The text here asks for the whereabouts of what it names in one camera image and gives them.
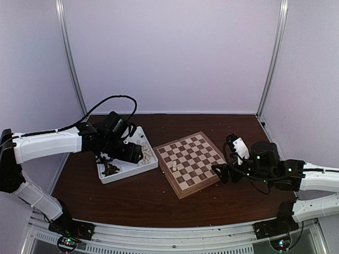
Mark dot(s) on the pile of dark chess pieces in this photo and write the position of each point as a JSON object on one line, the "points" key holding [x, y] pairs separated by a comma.
{"points": [[109, 168]]}

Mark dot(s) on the aluminium corner post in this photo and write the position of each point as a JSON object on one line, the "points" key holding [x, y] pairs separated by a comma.
{"points": [[69, 56], [279, 35]]}

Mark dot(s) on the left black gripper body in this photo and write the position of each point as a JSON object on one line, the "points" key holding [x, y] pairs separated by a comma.
{"points": [[112, 148]]}

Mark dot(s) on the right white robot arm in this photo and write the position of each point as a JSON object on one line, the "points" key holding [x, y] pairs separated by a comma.
{"points": [[262, 163]]}

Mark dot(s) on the right control circuit board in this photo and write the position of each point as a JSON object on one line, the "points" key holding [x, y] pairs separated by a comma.
{"points": [[280, 244]]}

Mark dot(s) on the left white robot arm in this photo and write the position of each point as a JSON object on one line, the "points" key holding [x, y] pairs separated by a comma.
{"points": [[106, 137]]}

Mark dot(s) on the wooden chess board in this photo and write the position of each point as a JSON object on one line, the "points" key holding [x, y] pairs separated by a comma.
{"points": [[194, 154]]}

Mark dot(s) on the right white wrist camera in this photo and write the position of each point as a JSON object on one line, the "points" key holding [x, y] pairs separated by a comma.
{"points": [[238, 147]]}

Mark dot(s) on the right aluminium corner post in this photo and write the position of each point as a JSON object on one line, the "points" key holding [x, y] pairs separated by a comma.
{"points": [[279, 35]]}

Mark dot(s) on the left aluminium corner post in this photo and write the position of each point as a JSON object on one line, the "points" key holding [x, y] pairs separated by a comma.
{"points": [[69, 56]]}

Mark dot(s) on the aluminium front rail frame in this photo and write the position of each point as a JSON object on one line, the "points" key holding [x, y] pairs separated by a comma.
{"points": [[234, 238]]}

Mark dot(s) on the control circuit board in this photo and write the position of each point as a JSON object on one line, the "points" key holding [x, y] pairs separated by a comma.
{"points": [[66, 244], [280, 244]]}

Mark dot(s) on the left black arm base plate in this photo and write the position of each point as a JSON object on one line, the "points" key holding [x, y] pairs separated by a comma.
{"points": [[68, 227]]}

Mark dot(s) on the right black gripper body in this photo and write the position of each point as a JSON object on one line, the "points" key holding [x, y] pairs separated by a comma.
{"points": [[236, 177]]}

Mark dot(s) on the pile of white chess pieces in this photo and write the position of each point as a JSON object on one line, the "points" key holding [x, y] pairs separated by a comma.
{"points": [[147, 155]]}

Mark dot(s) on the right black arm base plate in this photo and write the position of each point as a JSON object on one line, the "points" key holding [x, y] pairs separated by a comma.
{"points": [[274, 227]]}

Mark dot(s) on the white plastic divided tray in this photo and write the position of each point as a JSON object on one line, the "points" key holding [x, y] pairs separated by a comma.
{"points": [[127, 169]]}

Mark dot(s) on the left control circuit board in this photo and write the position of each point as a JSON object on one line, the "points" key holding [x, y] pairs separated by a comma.
{"points": [[66, 244]]}

